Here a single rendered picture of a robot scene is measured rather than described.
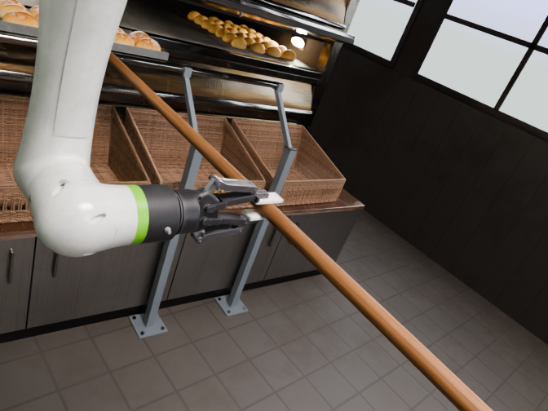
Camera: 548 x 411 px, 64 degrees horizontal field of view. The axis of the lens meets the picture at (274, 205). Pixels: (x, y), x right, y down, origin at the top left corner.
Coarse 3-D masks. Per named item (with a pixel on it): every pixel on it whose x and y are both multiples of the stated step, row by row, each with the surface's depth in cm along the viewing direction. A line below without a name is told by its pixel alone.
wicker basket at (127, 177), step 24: (0, 96) 168; (0, 120) 171; (24, 120) 176; (96, 120) 194; (120, 120) 192; (0, 144) 174; (96, 144) 198; (120, 144) 193; (0, 168) 173; (96, 168) 198; (120, 168) 195; (144, 168) 179; (0, 192) 160; (0, 216) 146; (24, 216) 152
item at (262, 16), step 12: (192, 0) 195; (204, 0) 185; (216, 0) 185; (240, 12) 204; (252, 12) 198; (264, 12) 202; (276, 24) 225; (288, 24) 213; (300, 24) 217; (312, 36) 248; (324, 36) 233; (336, 36) 235
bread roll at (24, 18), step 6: (12, 12) 132; (18, 12) 132; (24, 12) 133; (6, 18) 131; (12, 18) 131; (18, 18) 132; (24, 18) 133; (30, 18) 134; (24, 24) 133; (30, 24) 134; (36, 24) 136
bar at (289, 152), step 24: (192, 72) 172; (216, 72) 179; (192, 120) 168; (288, 144) 198; (192, 168) 169; (288, 168) 201; (168, 264) 191; (240, 288) 232; (240, 312) 236; (144, 336) 200
